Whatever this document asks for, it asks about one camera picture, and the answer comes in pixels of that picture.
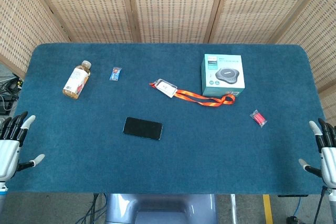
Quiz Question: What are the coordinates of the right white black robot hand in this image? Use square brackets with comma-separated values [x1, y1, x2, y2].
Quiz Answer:
[298, 118, 336, 189]

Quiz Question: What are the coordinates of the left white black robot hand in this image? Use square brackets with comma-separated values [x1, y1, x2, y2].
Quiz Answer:
[0, 111, 46, 182]

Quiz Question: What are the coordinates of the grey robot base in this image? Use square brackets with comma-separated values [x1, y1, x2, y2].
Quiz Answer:
[104, 194, 218, 224]

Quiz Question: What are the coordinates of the red candy in clear wrapper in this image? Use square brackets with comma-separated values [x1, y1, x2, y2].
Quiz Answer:
[249, 109, 268, 128]

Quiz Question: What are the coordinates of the yellow floor tape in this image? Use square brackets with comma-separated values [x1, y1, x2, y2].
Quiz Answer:
[262, 194, 274, 224]

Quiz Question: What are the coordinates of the tea bottle with white label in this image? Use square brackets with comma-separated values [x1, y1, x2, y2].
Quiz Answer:
[62, 60, 92, 100]

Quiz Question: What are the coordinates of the small blue snack packet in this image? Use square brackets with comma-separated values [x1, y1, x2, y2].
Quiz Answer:
[109, 67, 122, 81]

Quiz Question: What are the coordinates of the teal speakerphone box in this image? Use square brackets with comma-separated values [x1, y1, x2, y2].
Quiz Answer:
[201, 54, 246, 97]

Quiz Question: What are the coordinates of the black smartphone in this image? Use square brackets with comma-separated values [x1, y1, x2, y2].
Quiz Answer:
[122, 116, 164, 141]

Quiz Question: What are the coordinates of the blue carpet table cover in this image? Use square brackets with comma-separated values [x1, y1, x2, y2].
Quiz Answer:
[4, 42, 327, 195]

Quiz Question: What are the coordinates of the clear badge card holder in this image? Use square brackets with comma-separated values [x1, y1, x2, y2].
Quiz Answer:
[154, 78, 179, 99]

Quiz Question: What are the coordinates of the woven bamboo folding screen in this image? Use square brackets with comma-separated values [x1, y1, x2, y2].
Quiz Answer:
[0, 0, 336, 127]

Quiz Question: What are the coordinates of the black cable bundle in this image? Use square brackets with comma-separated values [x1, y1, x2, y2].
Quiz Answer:
[0, 76, 23, 116]

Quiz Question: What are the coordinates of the blue cable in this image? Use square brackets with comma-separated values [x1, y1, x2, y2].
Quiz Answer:
[293, 195, 307, 218]

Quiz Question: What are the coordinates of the orange lanyard strap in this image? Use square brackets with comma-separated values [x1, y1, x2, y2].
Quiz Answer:
[149, 82, 236, 108]

